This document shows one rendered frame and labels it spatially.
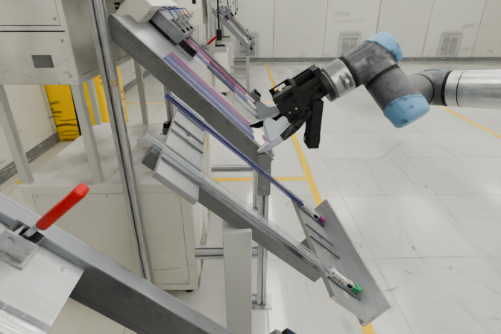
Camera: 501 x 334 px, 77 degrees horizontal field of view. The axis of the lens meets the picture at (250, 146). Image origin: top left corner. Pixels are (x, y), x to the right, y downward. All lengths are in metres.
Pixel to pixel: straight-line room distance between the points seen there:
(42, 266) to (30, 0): 0.93
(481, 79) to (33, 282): 0.75
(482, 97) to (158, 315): 0.66
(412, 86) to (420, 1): 7.98
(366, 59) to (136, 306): 0.58
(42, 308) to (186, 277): 1.19
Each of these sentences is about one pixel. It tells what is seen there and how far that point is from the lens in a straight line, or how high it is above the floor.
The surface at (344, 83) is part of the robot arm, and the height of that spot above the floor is 1.10.
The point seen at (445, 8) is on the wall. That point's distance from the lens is 8.94.
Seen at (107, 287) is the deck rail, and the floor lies 0.95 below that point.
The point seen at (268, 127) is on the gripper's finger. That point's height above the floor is 1.02.
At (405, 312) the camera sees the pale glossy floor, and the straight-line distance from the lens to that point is 1.72.
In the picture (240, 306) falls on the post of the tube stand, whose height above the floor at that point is 0.61.
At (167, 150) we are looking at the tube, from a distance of 0.47.
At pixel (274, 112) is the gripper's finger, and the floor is 1.01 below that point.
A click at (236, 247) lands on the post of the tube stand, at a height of 0.78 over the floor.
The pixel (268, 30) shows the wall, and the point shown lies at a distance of 7.71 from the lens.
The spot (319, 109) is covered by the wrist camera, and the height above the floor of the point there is 1.04.
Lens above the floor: 1.24
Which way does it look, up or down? 24 degrees down
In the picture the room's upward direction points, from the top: straight up
